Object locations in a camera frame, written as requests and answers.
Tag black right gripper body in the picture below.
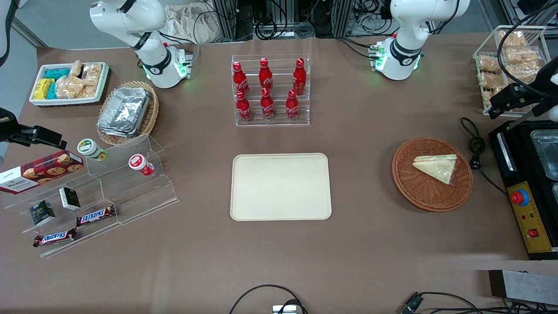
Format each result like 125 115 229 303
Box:
0 108 19 143

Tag triangle sandwich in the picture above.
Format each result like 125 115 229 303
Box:
412 154 458 185

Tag oval light wicker basket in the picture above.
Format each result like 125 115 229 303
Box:
96 81 160 146

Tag round brown wicker basket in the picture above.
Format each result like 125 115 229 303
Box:
391 137 474 213

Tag beige plastic tray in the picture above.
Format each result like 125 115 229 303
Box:
230 153 333 222

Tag yellow snack pack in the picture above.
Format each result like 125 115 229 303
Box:
34 78 54 100

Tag white rectangular snack bin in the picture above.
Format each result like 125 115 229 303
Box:
29 62 111 107

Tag red tartan cookie box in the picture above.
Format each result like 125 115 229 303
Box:
0 150 84 195

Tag black appliance with yellow panel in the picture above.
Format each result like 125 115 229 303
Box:
488 119 558 261

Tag green lid yogurt cup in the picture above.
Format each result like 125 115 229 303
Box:
77 138 108 162

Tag black box with gold print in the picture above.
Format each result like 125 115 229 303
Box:
29 200 56 226

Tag black box with white side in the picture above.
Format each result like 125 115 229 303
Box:
59 187 82 211

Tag stack of foil trays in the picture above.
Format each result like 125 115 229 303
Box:
97 87 152 138

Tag brown Snickers bar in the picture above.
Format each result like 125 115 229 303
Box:
76 205 117 227
33 228 78 248

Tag red lid yogurt cup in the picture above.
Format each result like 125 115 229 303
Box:
128 154 154 177

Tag clear acrylic stepped display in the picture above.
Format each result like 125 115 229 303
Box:
3 133 180 259

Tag grey metal block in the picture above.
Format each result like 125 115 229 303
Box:
488 270 558 306

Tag red cola bottle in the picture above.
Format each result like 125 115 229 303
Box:
235 90 253 123
232 61 250 96
293 58 307 96
260 88 276 121
259 58 274 92
286 89 300 121

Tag clear acrylic bottle rack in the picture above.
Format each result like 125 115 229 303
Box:
231 54 311 127

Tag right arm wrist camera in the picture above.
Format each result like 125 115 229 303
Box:
8 126 67 150

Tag white wire rack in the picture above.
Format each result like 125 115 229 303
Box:
473 25 558 117

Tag black power cable with plug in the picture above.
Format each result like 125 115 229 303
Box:
460 117 508 195

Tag aluminium frame post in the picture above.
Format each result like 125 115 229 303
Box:
212 0 239 42
333 0 354 38

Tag black cable with connector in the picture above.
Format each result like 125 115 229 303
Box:
400 291 558 314

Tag black looped cable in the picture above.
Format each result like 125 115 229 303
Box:
229 284 308 314

